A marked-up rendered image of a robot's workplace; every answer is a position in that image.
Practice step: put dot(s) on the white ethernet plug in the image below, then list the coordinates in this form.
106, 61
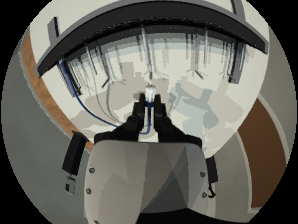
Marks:
150, 95

